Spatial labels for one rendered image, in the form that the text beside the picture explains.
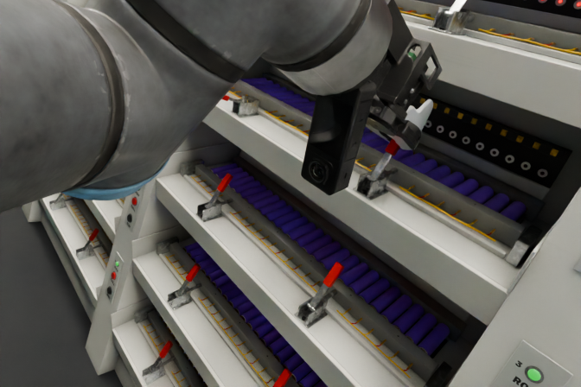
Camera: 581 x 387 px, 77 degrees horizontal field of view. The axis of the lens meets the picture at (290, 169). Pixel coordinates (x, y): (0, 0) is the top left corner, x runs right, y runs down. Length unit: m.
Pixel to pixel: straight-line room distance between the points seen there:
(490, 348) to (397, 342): 0.15
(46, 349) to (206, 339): 0.54
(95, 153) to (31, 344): 1.05
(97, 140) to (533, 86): 0.36
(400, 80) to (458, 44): 0.10
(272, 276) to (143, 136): 0.43
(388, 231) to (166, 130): 0.30
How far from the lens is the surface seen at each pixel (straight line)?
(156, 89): 0.20
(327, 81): 0.27
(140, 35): 0.21
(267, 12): 0.21
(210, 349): 0.74
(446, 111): 0.59
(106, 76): 0.17
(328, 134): 0.34
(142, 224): 0.85
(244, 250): 0.63
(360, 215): 0.46
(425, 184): 0.49
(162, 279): 0.85
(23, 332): 1.23
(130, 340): 1.00
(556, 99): 0.40
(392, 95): 0.35
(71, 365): 1.16
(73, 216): 1.36
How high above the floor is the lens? 0.88
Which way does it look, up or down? 16 degrees down
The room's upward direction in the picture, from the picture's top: 22 degrees clockwise
